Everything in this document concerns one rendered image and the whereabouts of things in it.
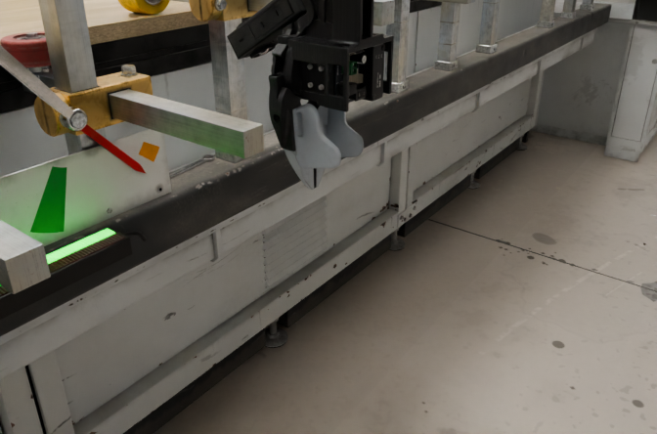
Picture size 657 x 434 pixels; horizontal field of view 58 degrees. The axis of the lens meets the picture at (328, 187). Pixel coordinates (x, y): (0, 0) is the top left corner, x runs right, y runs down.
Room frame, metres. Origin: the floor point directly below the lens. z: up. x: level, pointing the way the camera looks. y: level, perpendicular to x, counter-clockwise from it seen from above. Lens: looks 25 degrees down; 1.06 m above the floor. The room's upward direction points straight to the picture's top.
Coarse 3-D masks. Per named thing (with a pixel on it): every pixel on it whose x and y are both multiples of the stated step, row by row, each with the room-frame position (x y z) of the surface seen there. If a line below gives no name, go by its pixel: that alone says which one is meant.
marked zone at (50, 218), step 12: (60, 168) 0.64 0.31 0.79; (48, 180) 0.63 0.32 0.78; (60, 180) 0.64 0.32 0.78; (48, 192) 0.63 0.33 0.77; (60, 192) 0.64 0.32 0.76; (48, 204) 0.62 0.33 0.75; (60, 204) 0.64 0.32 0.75; (36, 216) 0.61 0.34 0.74; (48, 216) 0.62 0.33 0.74; (60, 216) 0.63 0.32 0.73; (36, 228) 0.61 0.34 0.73; (48, 228) 0.62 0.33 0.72; (60, 228) 0.63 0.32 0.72
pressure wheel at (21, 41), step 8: (24, 32) 0.85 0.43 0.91; (32, 32) 0.83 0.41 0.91; (40, 32) 0.85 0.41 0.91; (0, 40) 0.81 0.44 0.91; (8, 40) 0.80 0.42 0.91; (16, 40) 0.80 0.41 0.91; (24, 40) 0.80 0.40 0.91; (32, 40) 0.80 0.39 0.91; (40, 40) 0.80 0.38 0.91; (8, 48) 0.79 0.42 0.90; (16, 48) 0.79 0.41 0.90; (24, 48) 0.79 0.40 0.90; (32, 48) 0.79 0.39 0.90; (40, 48) 0.80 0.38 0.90; (16, 56) 0.79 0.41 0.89; (24, 56) 0.79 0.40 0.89; (32, 56) 0.79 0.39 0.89; (40, 56) 0.79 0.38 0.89; (48, 56) 0.80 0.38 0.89; (24, 64) 0.79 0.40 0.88; (32, 64) 0.79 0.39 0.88; (40, 64) 0.79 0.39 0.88; (48, 64) 0.80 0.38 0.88
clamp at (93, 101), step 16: (112, 80) 0.73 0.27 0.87; (128, 80) 0.73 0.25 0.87; (144, 80) 0.75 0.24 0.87; (64, 96) 0.67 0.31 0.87; (80, 96) 0.68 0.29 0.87; (96, 96) 0.69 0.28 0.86; (48, 112) 0.66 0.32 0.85; (96, 112) 0.69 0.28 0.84; (48, 128) 0.67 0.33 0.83; (64, 128) 0.66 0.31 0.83; (96, 128) 0.69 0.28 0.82
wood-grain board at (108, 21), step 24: (0, 0) 1.24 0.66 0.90; (24, 0) 1.24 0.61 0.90; (96, 0) 1.24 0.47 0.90; (0, 24) 0.96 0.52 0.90; (24, 24) 0.96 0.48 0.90; (96, 24) 0.96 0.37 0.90; (120, 24) 0.99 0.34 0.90; (144, 24) 1.02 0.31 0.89; (168, 24) 1.06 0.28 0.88; (192, 24) 1.11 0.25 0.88
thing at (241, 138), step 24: (48, 72) 0.81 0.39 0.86; (120, 96) 0.70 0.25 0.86; (144, 96) 0.70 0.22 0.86; (144, 120) 0.67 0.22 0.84; (168, 120) 0.64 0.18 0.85; (192, 120) 0.62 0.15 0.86; (216, 120) 0.60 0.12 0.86; (240, 120) 0.60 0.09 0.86; (216, 144) 0.59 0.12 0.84; (240, 144) 0.57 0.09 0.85
